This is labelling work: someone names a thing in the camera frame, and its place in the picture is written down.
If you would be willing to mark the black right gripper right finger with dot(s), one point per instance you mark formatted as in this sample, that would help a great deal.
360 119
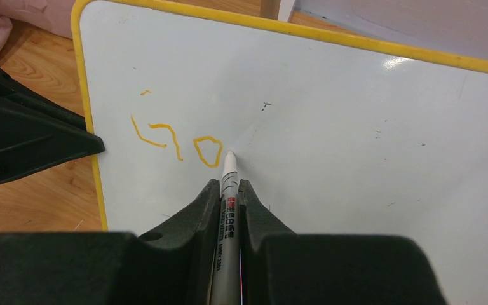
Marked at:
283 267

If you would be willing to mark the metal stand pole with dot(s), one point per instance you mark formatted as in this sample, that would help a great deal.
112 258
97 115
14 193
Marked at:
280 10

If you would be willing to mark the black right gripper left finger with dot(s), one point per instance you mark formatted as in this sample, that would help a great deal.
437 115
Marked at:
169 264

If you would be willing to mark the pink cloth shorts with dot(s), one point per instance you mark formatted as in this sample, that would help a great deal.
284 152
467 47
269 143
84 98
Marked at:
51 15

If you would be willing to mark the yellow framed whiteboard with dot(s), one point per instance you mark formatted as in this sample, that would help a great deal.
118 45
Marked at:
337 133

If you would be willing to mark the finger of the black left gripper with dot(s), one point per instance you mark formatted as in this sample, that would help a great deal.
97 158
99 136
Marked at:
16 92
36 136

